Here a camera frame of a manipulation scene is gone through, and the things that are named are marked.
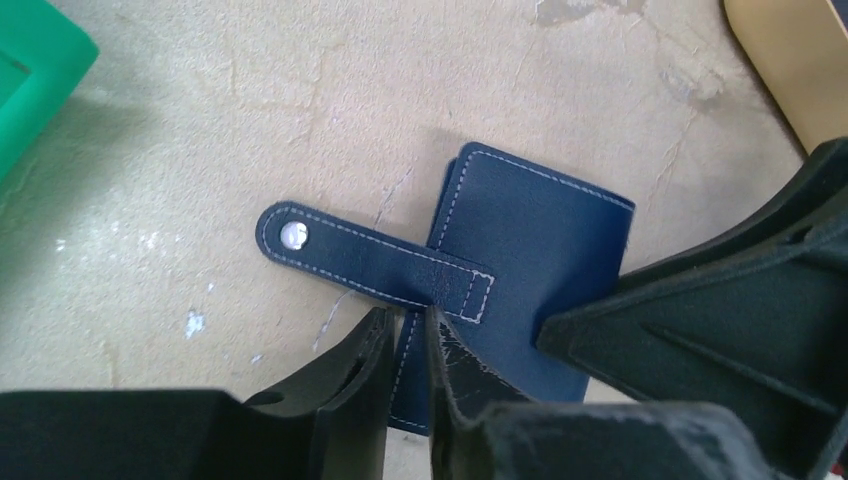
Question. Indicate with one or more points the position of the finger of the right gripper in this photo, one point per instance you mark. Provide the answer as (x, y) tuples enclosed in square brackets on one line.
[(754, 320)]

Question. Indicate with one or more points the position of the green plastic bin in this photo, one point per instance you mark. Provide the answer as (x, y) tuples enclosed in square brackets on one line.
[(44, 56)]

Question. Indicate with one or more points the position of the blue leather card holder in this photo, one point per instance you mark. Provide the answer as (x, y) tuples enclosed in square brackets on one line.
[(511, 244)]

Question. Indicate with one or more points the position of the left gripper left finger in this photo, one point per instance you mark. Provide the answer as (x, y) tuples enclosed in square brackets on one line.
[(327, 420)]

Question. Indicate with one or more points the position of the tan oval tray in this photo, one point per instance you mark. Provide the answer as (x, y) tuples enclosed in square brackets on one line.
[(799, 50)]

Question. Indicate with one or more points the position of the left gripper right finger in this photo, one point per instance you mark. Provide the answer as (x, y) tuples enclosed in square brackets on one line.
[(482, 427)]

